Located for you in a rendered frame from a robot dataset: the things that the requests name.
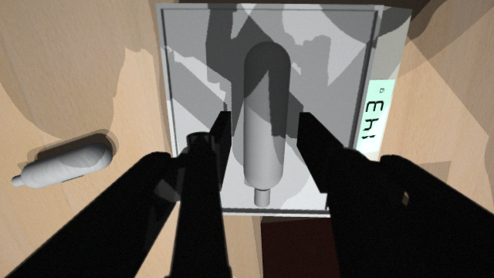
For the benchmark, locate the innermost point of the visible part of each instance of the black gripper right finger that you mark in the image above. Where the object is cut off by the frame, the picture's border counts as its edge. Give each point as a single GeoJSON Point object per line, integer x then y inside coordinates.
{"type": "Point", "coordinates": [440, 233]}

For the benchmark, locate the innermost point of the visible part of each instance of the dark red open box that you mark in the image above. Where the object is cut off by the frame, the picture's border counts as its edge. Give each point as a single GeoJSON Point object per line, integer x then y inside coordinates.
{"type": "Point", "coordinates": [299, 249]}

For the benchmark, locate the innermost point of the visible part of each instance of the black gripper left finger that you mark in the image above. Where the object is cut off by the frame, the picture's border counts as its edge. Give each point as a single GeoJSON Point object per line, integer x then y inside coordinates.
{"type": "Point", "coordinates": [112, 236]}

